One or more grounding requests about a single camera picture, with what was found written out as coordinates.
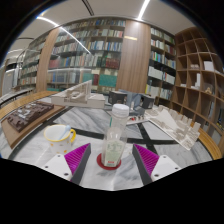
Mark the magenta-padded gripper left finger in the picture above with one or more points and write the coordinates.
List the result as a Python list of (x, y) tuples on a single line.
[(71, 163)]

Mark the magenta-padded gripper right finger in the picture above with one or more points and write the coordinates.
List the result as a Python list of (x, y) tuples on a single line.
[(153, 163)]

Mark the clear plastic drink bottle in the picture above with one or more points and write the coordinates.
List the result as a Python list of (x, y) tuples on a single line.
[(114, 146)]

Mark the flat round red coaster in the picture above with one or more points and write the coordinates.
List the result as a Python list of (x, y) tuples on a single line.
[(100, 161)]

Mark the white city block model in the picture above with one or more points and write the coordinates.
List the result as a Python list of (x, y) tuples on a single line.
[(173, 125)]

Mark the brown model on wooden board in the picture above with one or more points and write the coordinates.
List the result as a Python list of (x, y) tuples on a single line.
[(28, 115)]

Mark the white sloped architectural model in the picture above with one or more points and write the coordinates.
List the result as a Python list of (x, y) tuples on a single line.
[(78, 96)]

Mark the dark grey building model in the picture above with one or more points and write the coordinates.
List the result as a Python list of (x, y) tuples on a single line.
[(116, 98)]

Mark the wooden cubby shelf unit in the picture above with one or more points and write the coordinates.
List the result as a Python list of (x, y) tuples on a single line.
[(200, 76)]

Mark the tall wooden bookshelf with books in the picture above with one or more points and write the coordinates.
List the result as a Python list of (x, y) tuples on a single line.
[(100, 53)]

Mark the linear ceiling light strip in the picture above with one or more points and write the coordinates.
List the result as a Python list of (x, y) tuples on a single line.
[(144, 9)]

